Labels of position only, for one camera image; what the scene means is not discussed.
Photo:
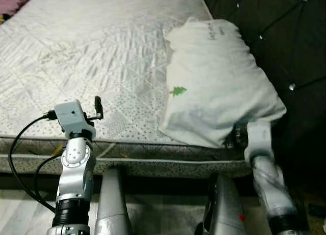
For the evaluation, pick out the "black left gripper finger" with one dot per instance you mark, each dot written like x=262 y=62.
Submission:
x=99 y=105

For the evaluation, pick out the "white pillow with green tree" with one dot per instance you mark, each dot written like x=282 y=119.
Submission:
x=219 y=82

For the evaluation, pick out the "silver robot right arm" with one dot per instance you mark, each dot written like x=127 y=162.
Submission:
x=270 y=184

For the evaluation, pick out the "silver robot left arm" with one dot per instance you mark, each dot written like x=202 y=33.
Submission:
x=76 y=164

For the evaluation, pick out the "grey quilted mattress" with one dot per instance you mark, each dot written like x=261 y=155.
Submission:
x=91 y=57

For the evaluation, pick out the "silver robot right leg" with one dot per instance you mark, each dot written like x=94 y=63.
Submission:
x=224 y=209

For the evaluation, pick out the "black tufted headboard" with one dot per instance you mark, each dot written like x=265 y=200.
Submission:
x=285 y=41

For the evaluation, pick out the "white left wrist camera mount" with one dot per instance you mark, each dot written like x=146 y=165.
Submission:
x=71 y=115

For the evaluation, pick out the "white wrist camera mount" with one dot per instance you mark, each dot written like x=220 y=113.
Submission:
x=71 y=115
x=259 y=138

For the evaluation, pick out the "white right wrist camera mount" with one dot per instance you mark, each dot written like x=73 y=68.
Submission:
x=259 y=138

